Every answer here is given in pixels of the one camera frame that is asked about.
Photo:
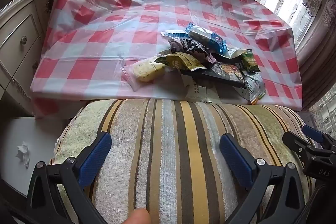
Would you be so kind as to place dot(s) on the cream snack packet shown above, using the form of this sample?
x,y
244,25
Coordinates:
x,y
236,53

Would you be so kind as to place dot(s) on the white grey snack packet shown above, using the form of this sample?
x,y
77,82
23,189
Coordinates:
x,y
199,90

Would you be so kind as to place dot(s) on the blue clear snack packet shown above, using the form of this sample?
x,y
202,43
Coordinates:
x,y
207,36
176,35

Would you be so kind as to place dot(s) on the small green snack packet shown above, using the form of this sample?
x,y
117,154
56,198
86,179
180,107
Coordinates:
x,y
249,60

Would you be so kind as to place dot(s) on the olive green snack packet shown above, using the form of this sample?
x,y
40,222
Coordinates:
x,y
181,61

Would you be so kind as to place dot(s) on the crumpled white tissue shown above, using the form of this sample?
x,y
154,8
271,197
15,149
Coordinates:
x,y
23,153

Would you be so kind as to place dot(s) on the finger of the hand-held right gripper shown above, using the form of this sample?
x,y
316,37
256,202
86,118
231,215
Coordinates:
x,y
295,143
313,132

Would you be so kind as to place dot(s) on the clear yellow cake packet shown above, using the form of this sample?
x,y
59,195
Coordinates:
x,y
149,70

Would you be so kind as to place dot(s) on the cream carved cabinet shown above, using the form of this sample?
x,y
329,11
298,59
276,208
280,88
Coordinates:
x,y
18,29

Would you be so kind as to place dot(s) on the pleated pink curtain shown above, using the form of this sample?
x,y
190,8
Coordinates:
x,y
320,43

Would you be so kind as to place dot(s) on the red white checked plastic tablecloth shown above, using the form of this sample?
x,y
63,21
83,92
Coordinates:
x,y
118,29

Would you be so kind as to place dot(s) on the narrow embroidered lace curtain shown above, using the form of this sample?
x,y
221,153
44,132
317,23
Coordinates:
x,y
324,108

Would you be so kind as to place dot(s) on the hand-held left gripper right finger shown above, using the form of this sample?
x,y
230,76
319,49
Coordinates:
x,y
236,161

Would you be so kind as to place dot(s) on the silver orange-trim snack packet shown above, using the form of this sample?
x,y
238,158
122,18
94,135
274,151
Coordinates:
x,y
254,87

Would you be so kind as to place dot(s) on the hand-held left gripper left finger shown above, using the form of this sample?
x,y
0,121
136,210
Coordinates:
x,y
94,158

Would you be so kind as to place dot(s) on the long black snack packet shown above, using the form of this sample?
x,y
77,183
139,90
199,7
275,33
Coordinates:
x,y
223,73

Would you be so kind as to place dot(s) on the dark purple crinkled snack packet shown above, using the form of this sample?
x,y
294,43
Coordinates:
x,y
191,47

